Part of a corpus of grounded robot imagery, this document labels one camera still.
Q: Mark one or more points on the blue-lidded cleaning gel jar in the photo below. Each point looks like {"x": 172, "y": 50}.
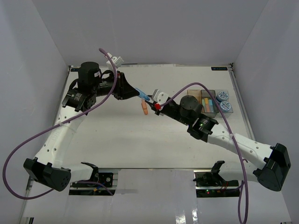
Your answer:
{"x": 222, "y": 96}

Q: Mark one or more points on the blue highlighter pen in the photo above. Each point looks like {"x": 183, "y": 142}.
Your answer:
{"x": 211, "y": 105}

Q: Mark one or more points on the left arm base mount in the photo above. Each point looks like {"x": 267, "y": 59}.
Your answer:
{"x": 103, "y": 184}

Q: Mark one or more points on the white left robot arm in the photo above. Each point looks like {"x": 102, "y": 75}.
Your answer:
{"x": 46, "y": 167}

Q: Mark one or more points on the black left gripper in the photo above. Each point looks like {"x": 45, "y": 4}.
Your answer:
{"x": 124, "y": 90}

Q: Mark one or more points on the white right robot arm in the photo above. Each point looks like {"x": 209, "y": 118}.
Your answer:
{"x": 265, "y": 164}

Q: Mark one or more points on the orange highlighter pen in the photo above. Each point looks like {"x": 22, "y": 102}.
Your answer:
{"x": 206, "y": 102}

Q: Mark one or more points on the amber transparent tray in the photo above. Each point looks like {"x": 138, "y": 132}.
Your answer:
{"x": 195, "y": 93}

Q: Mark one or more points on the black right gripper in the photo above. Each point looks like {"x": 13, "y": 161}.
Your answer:
{"x": 157, "y": 112}

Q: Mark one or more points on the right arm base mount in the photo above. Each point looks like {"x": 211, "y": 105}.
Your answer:
{"x": 213, "y": 186}

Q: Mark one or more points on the grey transparent tray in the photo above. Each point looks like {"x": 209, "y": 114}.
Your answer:
{"x": 206, "y": 111}

